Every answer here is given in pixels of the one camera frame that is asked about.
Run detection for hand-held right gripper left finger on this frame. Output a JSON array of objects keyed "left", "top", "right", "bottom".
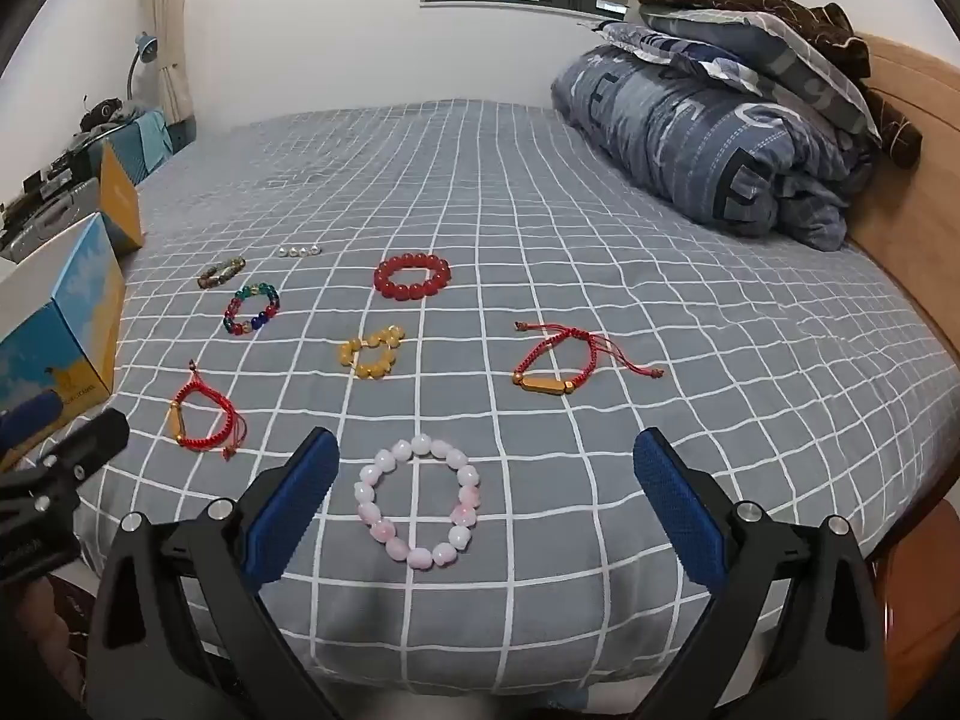
[{"left": 88, "top": 426, "right": 342, "bottom": 720}]

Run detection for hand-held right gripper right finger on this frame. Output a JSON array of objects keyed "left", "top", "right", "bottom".
[{"left": 632, "top": 427, "right": 890, "bottom": 720}]

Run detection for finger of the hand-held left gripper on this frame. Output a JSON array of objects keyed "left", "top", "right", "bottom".
[
  {"left": 0, "top": 410, "right": 131, "bottom": 533},
  {"left": 0, "top": 388, "right": 59, "bottom": 442}
]

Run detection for pink bead bracelet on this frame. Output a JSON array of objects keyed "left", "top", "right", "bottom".
[{"left": 354, "top": 433, "right": 481, "bottom": 571}]

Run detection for red string bracelet gold tube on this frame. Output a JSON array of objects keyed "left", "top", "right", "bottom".
[
  {"left": 171, "top": 364, "right": 248, "bottom": 460},
  {"left": 512, "top": 321, "right": 665, "bottom": 395}
]

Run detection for blue white cardboard box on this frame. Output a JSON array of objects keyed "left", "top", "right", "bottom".
[{"left": 0, "top": 141, "right": 145, "bottom": 440}]

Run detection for yellow bead bracelet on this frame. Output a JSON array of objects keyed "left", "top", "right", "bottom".
[{"left": 336, "top": 326, "right": 406, "bottom": 382}]

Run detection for multicolour bead bracelet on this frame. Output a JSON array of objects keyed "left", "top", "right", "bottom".
[{"left": 223, "top": 283, "right": 281, "bottom": 336}]

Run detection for grey suitcase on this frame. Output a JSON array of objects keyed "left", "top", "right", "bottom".
[{"left": 0, "top": 178, "right": 102, "bottom": 263}]

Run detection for teal suitcase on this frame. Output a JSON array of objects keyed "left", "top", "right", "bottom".
[{"left": 112, "top": 109, "right": 170, "bottom": 182}]

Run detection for black bag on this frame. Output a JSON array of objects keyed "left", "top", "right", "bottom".
[{"left": 81, "top": 97, "right": 125, "bottom": 132}]

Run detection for grey checkered bed sheet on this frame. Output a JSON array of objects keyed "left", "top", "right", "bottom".
[{"left": 15, "top": 97, "right": 960, "bottom": 720}]

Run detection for folded blue-grey duvet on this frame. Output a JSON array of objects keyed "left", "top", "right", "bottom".
[{"left": 551, "top": 41, "right": 863, "bottom": 252}]

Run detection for blue desk lamp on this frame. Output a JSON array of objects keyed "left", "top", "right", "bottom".
[{"left": 126, "top": 30, "right": 160, "bottom": 102}]

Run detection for stacked pillows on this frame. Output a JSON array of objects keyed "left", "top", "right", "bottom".
[{"left": 637, "top": 0, "right": 923, "bottom": 170}]

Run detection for brown bead bracelet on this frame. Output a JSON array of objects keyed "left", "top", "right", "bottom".
[{"left": 196, "top": 257, "right": 247, "bottom": 290}]

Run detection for red bead bracelet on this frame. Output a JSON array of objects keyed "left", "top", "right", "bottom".
[{"left": 373, "top": 253, "right": 452, "bottom": 302}]

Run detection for wooden bed frame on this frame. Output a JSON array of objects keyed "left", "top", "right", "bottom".
[{"left": 844, "top": 34, "right": 960, "bottom": 720}]

